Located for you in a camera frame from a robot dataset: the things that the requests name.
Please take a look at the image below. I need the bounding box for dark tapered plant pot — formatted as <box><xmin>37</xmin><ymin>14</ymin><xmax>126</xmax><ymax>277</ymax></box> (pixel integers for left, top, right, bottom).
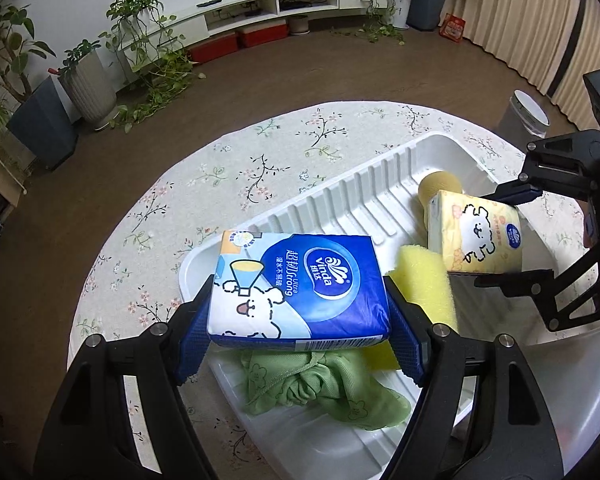
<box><xmin>407</xmin><ymin>0</ymin><xmax>448</xmax><ymax>31</ymax></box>

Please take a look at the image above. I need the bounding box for white plastic tray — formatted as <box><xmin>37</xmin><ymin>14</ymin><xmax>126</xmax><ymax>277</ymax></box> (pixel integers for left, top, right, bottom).
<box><xmin>177</xmin><ymin>131</ymin><xmax>600</xmax><ymax>480</ymax></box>

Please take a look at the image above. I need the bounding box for beige curtain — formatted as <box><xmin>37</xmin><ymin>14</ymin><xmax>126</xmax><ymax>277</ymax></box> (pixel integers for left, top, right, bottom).
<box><xmin>442</xmin><ymin>0</ymin><xmax>600</xmax><ymax>131</ymax></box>

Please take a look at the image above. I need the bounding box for yellow tissue pack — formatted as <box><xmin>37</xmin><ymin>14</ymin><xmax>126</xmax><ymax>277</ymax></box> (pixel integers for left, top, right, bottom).
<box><xmin>426</xmin><ymin>190</ymin><xmax>525</xmax><ymax>277</ymax></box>

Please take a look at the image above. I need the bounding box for large yellow sponge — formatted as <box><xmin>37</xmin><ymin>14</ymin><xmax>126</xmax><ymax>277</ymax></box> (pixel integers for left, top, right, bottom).
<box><xmin>362</xmin><ymin>244</ymin><xmax>460</xmax><ymax>372</ymax></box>

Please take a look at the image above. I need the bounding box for grey trash can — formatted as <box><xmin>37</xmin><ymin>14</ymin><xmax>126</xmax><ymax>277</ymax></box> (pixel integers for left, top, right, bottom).
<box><xmin>497</xmin><ymin>90</ymin><xmax>551</xmax><ymax>138</ymax></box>

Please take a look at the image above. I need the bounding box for white television cabinet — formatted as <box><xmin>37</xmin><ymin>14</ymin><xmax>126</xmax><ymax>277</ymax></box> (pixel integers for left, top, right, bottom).
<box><xmin>120</xmin><ymin>0</ymin><xmax>396</xmax><ymax>73</ymax></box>

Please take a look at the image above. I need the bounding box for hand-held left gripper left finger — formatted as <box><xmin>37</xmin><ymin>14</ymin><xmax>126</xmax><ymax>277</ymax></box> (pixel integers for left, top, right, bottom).
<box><xmin>32</xmin><ymin>274</ymin><xmax>216</xmax><ymax>480</ymax></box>

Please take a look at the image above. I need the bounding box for blue tissue pack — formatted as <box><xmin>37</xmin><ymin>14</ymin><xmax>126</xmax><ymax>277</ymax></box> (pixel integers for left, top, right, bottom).
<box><xmin>206</xmin><ymin>230</ymin><xmax>393</xmax><ymax>351</ymax></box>

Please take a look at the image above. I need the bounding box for small green plant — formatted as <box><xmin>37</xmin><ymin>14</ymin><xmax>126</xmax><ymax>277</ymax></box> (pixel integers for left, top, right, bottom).
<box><xmin>55</xmin><ymin>39</ymin><xmax>101</xmax><ymax>78</ymax></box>

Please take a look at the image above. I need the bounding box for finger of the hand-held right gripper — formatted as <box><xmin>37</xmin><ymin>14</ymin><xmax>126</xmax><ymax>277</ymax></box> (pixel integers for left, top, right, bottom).
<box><xmin>475</xmin><ymin>240</ymin><xmax>600</xmax><ymax>331</ymax></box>
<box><xmin>481</xmin><ymin>130</ymin><xmax>600</xmax><ymax>206</ymax></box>

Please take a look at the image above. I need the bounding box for tan gourd-shaped sponge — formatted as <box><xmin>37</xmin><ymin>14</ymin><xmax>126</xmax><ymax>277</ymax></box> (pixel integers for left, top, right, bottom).
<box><xmin>417</xmin><ymin>170</ymin><xmax>464</xmax><ymax>231</ymax></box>

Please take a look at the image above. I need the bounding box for dark square plant pot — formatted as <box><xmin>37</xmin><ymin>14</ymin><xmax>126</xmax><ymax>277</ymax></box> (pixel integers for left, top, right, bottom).
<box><xmin>6</xmin><ymin>76</ymin><xmax>79</xmax><ymax>171</ymax></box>

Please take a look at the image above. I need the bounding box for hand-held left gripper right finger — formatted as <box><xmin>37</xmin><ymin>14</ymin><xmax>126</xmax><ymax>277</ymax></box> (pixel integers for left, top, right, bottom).
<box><xmin>380</xmin><ymin>276</ymin><xmax>566</xmax><ymax>480</ymax></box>

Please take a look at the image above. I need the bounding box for white slim plant pot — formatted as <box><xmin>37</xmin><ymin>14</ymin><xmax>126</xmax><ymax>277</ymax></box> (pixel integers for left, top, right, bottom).
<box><xmin>390</xmin><ymin>0</ymin><xmax>412</xmax><ymax>30</ymax></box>

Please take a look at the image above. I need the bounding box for red bag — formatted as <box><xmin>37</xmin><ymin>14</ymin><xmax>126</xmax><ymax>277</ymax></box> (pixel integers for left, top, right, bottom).
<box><xmin>440</xmin><ymin>13</ymin><xmax>467</xmax><ymax>42</ymax></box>

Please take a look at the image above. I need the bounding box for trailing pothos plant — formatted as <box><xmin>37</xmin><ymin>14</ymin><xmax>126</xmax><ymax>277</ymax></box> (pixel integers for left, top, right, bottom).
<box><xmin>100</xmin><ymin>0</ymin><xmax>206</xmax><ymax>133</ymax></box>

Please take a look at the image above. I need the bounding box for red storage box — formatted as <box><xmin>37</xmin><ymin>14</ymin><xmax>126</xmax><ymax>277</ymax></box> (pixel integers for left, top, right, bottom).
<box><xmin>236</xmin><ymin>21</ymin><xmax>288</xmax><ymax>48</ymax></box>
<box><xmin>187</xmin><ymin>30</ymin><xmax>241</xmax><ymax>64</ymax></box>

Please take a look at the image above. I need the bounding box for tall leafy plant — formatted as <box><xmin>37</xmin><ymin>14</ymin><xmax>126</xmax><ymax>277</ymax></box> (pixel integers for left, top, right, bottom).
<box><xmin>0</xmin><ymin>0</ymin><xmax>56</xmax><ymax>106</ymax></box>

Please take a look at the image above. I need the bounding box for round table with floral cloth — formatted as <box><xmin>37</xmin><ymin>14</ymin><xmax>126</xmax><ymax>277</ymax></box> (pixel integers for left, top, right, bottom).
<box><xmin>67</xmin><ymin>101</ymin><xmax>588</xmax><ymax>480</ymax></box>

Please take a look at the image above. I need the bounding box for white ribbed plant pot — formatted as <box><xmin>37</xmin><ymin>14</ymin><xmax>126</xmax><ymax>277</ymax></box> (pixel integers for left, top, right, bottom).
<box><xmin>57</xmin><ymin>52</ymin><xmax>118</xmax><ymax>130</ymax></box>

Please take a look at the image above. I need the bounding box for green cloth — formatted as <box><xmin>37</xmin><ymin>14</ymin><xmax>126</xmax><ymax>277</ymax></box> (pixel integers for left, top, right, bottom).
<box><xmin>237</xmin><ymin>347</ymin><xmax>412</xmax><ymax>432</ymax></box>

